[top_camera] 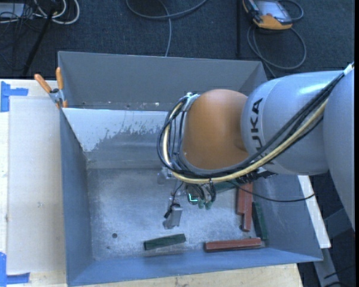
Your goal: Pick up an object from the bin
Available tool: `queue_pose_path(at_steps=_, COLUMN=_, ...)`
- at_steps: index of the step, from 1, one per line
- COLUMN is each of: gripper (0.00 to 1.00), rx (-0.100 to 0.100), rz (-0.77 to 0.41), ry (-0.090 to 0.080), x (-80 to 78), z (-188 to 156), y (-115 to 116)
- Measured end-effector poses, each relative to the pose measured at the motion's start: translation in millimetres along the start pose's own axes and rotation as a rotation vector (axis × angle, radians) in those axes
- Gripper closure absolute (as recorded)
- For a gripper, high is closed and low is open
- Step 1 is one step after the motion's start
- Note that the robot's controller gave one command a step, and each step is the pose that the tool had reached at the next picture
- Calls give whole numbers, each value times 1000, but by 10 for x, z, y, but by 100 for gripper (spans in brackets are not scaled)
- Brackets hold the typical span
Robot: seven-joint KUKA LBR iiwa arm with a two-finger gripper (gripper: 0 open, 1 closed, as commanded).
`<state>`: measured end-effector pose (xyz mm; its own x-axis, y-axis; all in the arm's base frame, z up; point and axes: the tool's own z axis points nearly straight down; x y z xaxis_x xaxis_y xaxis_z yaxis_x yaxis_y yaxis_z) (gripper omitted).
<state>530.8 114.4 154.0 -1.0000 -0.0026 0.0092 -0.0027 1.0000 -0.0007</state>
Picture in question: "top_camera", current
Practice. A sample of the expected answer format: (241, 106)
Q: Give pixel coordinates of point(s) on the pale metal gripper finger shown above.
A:
(177, 213)
(170, 223)

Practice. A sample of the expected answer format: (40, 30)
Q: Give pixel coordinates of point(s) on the dark green flat block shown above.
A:
(164, 241)
(259, 221)

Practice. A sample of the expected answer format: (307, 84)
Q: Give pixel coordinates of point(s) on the grey metal bin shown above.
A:
(128, 196)

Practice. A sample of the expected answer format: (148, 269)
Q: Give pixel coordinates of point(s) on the red-brown flat block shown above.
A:
(247, 217)
(232, 245)
(240, 202)

